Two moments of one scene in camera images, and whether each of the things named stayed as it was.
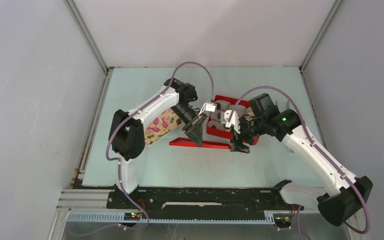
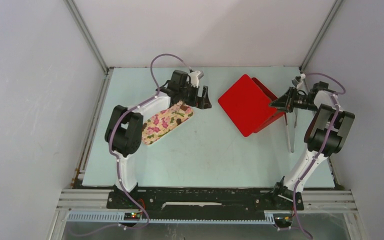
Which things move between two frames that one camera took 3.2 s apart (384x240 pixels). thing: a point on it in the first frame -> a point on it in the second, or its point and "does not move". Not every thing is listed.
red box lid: [188, 142] -> [247, 105]
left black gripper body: [188, 129] -> [194, 100]
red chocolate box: [216, 129] -> [270, 95]
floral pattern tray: [159, 125] does not move
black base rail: [200, 203] does not move
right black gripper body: [246, 134] -> [290, 103]
